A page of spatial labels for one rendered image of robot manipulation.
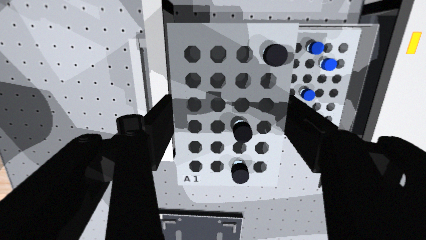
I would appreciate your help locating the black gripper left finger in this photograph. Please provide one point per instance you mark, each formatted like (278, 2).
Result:
(53, 203)

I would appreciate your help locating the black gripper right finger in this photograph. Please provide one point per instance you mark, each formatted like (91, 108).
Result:
(360, 179)

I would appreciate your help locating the grey perforated block with holes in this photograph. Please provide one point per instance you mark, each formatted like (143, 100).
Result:
(214, 87)
(330, 87)

